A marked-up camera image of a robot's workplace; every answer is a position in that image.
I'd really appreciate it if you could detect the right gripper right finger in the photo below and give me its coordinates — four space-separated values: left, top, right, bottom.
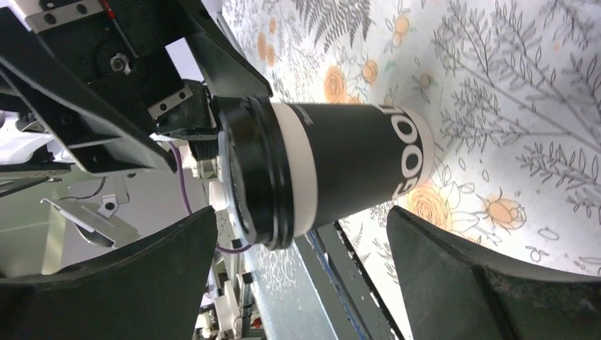
386 206 600 339

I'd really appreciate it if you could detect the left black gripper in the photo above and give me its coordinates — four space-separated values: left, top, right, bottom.
1 1 273 176

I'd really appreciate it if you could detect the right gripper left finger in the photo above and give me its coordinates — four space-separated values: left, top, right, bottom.
1 207 218 339

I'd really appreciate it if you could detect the black plastic cup lid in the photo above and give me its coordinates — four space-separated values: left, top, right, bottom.
218 96 294 250

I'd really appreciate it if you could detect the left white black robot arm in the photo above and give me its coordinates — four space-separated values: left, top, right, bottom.
1 1 272 186

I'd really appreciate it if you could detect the floral patterned table mat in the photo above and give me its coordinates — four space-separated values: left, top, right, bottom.
220 0 601 340

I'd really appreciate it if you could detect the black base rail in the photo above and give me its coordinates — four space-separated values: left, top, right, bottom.
296 222 405 339

